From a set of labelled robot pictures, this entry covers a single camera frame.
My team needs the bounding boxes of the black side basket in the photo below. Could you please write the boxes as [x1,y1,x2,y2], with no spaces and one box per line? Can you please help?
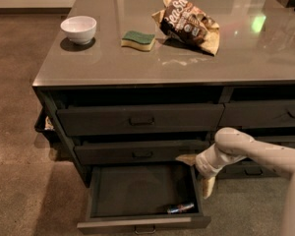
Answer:
[34,109,58,143]

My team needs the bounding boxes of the middle left drawer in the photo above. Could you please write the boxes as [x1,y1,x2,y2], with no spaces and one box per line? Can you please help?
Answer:
[75,140,209,165]

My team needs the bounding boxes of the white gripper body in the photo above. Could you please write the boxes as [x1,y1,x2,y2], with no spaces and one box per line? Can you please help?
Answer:
[195,144,244,179]

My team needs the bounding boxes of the top right drawer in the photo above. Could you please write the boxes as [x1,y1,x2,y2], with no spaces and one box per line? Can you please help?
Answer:
[219,100,295,129]

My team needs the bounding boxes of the green yellow sponge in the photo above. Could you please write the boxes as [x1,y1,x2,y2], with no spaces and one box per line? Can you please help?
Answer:
[121,30,155,51]

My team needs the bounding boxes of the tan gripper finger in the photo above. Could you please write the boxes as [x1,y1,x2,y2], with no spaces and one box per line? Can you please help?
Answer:
[176,154,196,166]
[202,177,215,199]

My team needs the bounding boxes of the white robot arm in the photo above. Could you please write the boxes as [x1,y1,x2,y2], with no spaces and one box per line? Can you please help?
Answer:
[176,127,295,236]

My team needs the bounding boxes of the redbull can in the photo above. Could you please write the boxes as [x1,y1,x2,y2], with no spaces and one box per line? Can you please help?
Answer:
[167,203,195,214]

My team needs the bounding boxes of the open bottom left drawer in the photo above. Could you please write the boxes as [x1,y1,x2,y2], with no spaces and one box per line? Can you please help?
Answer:
[77,163,210,236]

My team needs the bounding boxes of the middle right drawer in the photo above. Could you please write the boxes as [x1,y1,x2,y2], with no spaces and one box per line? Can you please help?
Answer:
[256,136,295,148]

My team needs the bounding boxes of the dark grey counter cabinet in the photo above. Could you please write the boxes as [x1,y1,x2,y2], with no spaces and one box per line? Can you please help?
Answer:
[31,0,295,236]

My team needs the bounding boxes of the top left drawer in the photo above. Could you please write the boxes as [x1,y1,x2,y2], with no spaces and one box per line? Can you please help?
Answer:
[57,103,223,136]

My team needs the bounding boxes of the brown chip bag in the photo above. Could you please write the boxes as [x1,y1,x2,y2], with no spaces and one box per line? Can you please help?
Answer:
[151,0,220,56]

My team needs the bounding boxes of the white ceramic bowl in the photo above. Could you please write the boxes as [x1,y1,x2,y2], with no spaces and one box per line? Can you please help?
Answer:
[60,16,97,45]

